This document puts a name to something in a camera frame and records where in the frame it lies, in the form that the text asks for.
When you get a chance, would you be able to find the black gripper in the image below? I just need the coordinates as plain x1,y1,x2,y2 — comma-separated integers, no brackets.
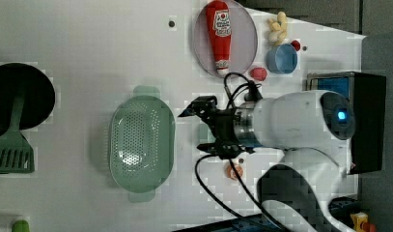
179,96,254,160

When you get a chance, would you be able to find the green plastic strainer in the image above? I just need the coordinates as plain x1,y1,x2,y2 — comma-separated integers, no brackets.
108,86,175,203

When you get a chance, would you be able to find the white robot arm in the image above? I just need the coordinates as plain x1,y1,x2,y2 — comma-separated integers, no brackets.
180,90,356,232

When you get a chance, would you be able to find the orange slice toy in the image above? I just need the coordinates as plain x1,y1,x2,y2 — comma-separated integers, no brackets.
225,163,244,181

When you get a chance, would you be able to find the red green toy fruit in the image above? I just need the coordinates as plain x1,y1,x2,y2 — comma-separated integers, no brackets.
249,67,267,81

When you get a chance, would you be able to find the grey oval plate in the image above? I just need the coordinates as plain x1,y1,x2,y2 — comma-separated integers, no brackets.
192,0,258,77

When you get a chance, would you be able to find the red ketchup bottle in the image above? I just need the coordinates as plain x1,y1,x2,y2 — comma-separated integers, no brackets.
206,0,232,76

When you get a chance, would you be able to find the blue bowl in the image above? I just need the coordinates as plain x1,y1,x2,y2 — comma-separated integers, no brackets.
266,43,297,74

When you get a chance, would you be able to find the yellow plush banana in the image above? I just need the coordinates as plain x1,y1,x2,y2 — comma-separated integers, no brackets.
267,12,288,45

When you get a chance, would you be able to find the red toy strawberry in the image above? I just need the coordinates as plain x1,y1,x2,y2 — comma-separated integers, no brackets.
291,40,301,51

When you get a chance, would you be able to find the black pan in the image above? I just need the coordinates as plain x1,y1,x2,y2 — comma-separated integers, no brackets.
0,62,56,141

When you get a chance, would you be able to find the black toaster oven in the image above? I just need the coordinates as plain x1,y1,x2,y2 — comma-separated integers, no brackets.
306,72,386,174

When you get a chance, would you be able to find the green spatula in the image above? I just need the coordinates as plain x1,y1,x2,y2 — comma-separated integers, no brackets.
0,96,35,174

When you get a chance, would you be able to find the green cylinder toy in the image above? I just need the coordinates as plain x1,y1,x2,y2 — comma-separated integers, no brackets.
11,219,30,232

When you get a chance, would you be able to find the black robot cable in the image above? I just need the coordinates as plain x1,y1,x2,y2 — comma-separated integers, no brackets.
193,72,292,232

